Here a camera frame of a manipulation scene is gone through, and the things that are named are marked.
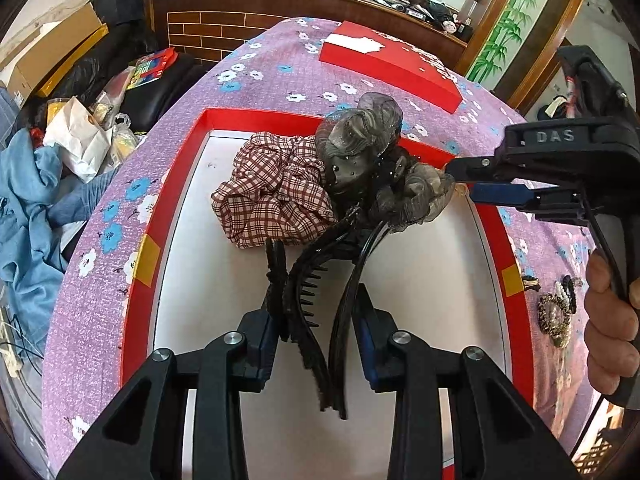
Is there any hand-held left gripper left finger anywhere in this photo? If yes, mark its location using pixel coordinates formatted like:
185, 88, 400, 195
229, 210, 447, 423
57, 310, 281, 480

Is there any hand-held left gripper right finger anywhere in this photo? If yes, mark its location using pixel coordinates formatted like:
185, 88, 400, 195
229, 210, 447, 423
352, 285, 583, 480

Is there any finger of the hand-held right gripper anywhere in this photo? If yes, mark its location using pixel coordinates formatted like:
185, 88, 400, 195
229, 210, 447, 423
445, 156, 506, 181
470, 182, 587, 224

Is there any black claw hair clip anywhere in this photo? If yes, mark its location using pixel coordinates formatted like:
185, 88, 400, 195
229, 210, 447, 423
264, 205, 396, 421

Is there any red tray box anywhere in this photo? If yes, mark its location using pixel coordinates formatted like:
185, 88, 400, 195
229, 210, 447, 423
119, 107, 537, 480

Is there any black pearl hair tie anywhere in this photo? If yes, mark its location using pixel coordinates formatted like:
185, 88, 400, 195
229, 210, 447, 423
554, 275, 581, 311

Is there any black gold chain scrunchie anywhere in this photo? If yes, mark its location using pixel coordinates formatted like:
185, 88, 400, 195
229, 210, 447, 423
537, 292, 576, 350

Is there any person's right hand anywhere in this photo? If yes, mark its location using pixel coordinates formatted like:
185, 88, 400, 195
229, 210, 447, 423
584, 250, 625, 397

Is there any grey organza bow hair clip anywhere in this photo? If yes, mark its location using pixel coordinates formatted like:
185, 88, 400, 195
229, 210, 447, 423
315, 91, 456, 233

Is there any red box lid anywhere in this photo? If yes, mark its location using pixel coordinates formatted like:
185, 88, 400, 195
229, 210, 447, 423
319, 21, 466, 115

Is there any plaid fabric scrunchie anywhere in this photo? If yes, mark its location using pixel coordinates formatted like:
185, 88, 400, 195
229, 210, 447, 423
211, 131, 341, 251

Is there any yellow plastic bag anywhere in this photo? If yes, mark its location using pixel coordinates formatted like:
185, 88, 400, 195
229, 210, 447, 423
107, 112, 138, 161

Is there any black leather sofa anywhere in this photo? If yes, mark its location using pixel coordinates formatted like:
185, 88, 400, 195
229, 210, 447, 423
95, 0, 226, 131

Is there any blue cloth garment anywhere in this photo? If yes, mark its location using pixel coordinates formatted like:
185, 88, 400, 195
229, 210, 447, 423
0, 127, 126, 361

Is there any white paper bag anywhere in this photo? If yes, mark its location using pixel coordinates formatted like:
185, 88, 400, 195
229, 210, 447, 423
44, 95, 113, 183

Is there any wooden brick-pattern counter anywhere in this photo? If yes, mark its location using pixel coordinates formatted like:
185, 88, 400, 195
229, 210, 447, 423
142, 0, 473, 68

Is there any colourful red flat box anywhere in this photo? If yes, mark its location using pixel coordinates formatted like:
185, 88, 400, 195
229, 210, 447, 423
125, 47, 178, 92

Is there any yellow flat box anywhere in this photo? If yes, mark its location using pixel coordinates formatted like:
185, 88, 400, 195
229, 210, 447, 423
37, 25, 110, 98

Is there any brown cardboard box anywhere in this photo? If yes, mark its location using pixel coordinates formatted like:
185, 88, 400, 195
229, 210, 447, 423
0, 2, 108, 98

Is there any bamboo wall sticker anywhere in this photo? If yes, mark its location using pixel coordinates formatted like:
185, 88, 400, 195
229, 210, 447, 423
472, 0, 543, 83

